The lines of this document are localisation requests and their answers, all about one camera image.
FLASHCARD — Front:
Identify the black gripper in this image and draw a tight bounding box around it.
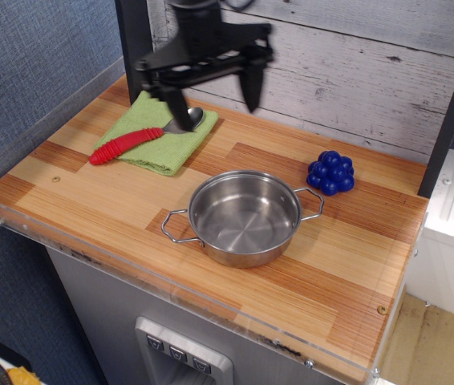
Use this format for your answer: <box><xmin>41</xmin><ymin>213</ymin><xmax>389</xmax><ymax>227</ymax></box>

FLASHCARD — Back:
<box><xmin>135</xmin><ymin>1</ymin><xmax>273</xmax><ymax>132</ymax></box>

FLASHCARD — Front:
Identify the red handled metal spoon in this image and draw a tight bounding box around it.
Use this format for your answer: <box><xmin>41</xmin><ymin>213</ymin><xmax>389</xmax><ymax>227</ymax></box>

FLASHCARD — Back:
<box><xmin>89</xmin><ymin>107</ymin><xmax>205</xmax><ymax>165</ymax></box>

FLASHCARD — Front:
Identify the green folded cloth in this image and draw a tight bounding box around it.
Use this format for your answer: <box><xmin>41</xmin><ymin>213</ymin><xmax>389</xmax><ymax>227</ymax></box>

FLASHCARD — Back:
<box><xmin>90</xmin><ymin>91</ymin><xmax>218</xmax><ymax>176</ymax></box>

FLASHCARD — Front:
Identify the stainless steel pot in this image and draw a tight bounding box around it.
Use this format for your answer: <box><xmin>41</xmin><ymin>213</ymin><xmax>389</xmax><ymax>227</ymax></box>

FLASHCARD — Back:
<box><xmin>161</xmin><ymin>170</ymin><xmax>325</xmax><ymax>268</ymax></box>

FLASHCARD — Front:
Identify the blue bumpy ball toy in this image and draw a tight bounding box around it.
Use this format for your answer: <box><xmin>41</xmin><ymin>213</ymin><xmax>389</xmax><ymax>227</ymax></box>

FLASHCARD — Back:
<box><xmin>306</xmin><ymin>150</ymin><xmax>355</xmax><ymax>196</ymax></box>

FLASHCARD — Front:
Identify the clear acrylic edge guard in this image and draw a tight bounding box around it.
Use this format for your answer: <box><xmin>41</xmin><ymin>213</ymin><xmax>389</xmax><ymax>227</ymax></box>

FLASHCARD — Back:
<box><xmin>0</xmin><ymin>55</ymin><xmax>429</xmax><ymax>385</ymax></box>

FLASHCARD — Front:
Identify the grey toy cabinet front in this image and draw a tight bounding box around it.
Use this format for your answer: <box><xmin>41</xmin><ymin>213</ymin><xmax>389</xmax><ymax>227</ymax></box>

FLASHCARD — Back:
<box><xmin>48</xmin><ymin>249</ymin><xmax>336</xmax><ymax>384</ymax></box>

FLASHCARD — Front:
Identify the silver dispenser button panel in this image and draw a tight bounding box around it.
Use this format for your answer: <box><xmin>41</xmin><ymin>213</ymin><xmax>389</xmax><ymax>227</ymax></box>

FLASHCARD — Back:
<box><xmin>135</xmin><ymin>317</ymin><xmax>234</xmax><ymax>384</ymax></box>

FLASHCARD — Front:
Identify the white ridged counter unit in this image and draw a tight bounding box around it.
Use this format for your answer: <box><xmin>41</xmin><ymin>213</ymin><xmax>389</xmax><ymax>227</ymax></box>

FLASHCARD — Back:
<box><xmin>405</xmin><ymin>150</ymin><xmax>454</xmax><ymax>314</ymax></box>

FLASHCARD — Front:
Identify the dark left frame post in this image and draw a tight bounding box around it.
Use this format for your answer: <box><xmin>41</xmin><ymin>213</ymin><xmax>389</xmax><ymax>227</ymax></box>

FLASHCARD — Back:
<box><xmin>115</xmin><ymin>0</ymin><xmax>153</xmax><ymax>103</ymax></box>

